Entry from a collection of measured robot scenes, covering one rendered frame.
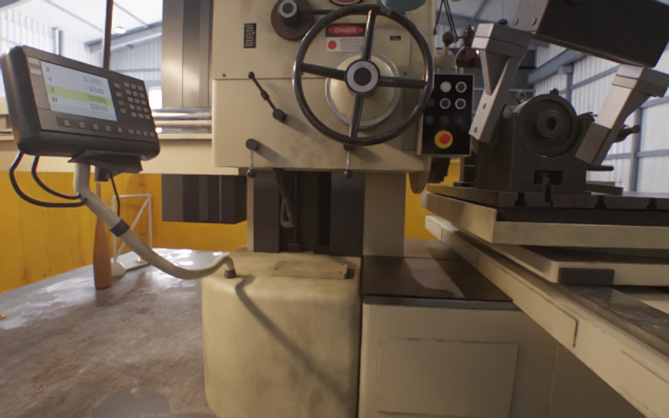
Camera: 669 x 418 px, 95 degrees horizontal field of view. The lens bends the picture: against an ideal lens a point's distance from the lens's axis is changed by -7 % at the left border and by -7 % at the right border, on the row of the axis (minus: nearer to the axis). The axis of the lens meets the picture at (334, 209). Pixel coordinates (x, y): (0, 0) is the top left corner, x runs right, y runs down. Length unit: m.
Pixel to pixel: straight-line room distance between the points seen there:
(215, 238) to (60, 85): 3.18
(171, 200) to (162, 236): 2.20
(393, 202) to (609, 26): 1.51
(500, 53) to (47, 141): 0.83
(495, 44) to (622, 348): 0.73
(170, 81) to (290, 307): 1.46
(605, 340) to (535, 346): 0.53
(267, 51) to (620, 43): 1.04
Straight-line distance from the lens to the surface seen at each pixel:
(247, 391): 1.52
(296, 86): 0.94
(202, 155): 1.59
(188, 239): 4.13
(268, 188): 1.86
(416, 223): 3.61
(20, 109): 0.91
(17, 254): 3.35
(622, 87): 0.44
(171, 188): 2.11
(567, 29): 0.36
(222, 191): 1.96
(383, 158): 1.14
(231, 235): 3.90
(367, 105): 1.03
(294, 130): 1.17
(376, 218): 1.80
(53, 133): 0.90
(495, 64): 0.36
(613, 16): 0.39
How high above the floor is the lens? 1.03
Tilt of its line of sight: 5 degrees down
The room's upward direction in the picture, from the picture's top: 1 degrees clockwise
